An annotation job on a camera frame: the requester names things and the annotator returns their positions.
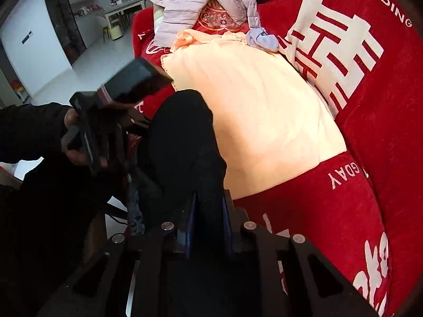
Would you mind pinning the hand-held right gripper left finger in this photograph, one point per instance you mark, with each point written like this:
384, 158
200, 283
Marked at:
189, 224

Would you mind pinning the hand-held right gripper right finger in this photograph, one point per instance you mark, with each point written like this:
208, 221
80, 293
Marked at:
228, 224

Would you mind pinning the black pants with floral lining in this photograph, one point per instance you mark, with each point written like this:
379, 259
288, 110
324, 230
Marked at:
185, 138

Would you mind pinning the person's left hand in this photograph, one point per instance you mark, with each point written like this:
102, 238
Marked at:
70, 120

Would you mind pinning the cream bin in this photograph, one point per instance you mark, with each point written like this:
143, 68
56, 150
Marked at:
116, 32

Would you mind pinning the dining table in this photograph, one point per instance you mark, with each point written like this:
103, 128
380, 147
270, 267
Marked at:
122, 8

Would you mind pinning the dark tall cabinet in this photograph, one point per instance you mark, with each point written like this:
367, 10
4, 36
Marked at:
62, 23

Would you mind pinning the red printed sofa cover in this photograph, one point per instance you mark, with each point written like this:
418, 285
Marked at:
314, 204

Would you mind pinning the pink puffer jacket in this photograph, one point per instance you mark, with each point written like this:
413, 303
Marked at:
185, 3

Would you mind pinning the red embroidered cushion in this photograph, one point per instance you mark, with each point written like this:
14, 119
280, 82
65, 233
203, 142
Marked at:
218, 18

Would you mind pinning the yellow object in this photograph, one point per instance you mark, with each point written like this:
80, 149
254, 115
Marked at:
18, 87

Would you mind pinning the cream blanket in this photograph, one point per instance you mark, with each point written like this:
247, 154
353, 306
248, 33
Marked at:
257, 112

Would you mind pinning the person's dark clothed body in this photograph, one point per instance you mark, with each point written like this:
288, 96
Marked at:
49, 221

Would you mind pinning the lilac cloth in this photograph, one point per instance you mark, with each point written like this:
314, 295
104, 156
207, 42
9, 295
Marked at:
264, 39

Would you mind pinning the red cushion large white print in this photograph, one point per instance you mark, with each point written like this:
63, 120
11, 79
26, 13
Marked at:
380, 122

